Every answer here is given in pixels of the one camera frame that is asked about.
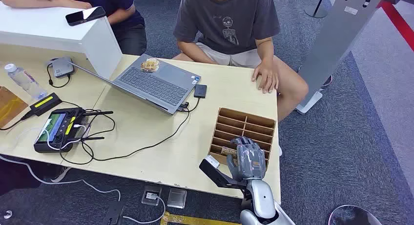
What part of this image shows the person's left hand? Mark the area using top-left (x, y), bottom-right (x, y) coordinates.
top-left (251, 60), bottom-right (279, 95)

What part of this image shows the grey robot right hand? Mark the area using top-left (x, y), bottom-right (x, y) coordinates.
top-left (226, 136), bottom-right (268, 182)

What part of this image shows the cardboard slotted card holder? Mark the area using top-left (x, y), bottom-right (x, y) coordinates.
top-left (208, 107), bottom-right (276, 168)

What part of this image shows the person in grey shirt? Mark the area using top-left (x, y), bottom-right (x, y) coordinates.
top-left (172, 0), bottom-right (310, 123)

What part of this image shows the person in dark blue shirt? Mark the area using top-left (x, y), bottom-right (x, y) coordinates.
top-left (0, 0), bottom-right (148, 56)

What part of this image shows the small black hub box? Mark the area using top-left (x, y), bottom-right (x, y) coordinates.
top-left (193, 84), bottom-right (207, 99)

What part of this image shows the grey metal stand panel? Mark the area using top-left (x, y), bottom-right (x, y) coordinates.
top-left (296, 0), bottom-right (386, 115)

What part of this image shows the silver floor socket cover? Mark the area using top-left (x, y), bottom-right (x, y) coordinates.
top-left (167, 188), bottom-right (187, 209)

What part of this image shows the yellow floor tape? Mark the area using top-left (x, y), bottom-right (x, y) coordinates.
top-left (160, 211), bottom-right (243, 225)

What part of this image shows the round stanchion base with pole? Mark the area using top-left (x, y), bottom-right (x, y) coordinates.
top-left (304, 0), bottom-right (329, 19)

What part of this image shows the floor socket with plug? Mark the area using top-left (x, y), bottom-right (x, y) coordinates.
top-left (141, 184), bottom-right (163, 207)

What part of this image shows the grey open laptop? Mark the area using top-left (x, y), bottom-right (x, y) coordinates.
top-left (66, 54), bottom-right (202, 116)

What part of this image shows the wrapped snack pack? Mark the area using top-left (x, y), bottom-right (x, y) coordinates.
top-left (141, 58), bottom-right (161, 74)

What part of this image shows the round dark glossy object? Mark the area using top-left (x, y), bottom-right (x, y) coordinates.
top-left (328, 205), bottom-right (384, 225)

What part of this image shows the black floor device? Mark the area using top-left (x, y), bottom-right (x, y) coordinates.
top-left (103, 201), bottom-right (125, 225)

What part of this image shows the black smartphone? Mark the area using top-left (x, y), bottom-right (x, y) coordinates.
top-left (65, 6), bottom-right (107, 26)

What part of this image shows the black remote controller with screen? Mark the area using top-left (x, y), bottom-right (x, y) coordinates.
top-left (33, 107), bottom-right (114, 154)

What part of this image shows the grey square adapter box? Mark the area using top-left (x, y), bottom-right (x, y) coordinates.
top-left (51, 57), bottom-right (75, 79)

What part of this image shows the black pack with yellow label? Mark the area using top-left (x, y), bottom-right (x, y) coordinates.
top-left (29, 93), bottom-right (62, 117)

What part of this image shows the white cabinet box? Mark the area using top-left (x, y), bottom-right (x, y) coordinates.
top-left (0, 2), bottom-right (124, 80)

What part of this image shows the clear plastic water bottle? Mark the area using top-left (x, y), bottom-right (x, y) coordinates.
top-left (4, 63), bottom-right (48, 101)

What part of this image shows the brown cardboard sheet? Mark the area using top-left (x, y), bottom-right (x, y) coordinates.
top-left (0, 86), bottom-right (29, 129)

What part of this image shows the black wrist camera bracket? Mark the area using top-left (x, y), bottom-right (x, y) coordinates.
top-left (199, 159), bottom-right (250, 189)

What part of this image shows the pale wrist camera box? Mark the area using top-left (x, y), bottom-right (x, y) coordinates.
top-left (205, 155), bottom-right (221, 169)

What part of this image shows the white socket plug cable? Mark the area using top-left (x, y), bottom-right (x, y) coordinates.
top-left (123, 194), bottom-right (166, 225)

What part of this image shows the long black cable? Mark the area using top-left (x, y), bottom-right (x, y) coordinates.
top-left (59, 97), bottom-right (201, 166)

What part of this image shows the short white controller cable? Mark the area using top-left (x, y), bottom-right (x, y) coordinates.
top-left (42, 119), bottom-right (88, 151)

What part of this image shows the white floor cable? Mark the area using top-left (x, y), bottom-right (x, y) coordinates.
top-left (0, 155), bottom-right (122, 202)

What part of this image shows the black adapter cable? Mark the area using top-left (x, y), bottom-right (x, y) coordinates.
top-left (46, 58), bottom-right (71, 89)

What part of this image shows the black power pack cable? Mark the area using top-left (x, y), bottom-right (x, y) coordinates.
top-left (0, 111), bottom-right (34, 131)

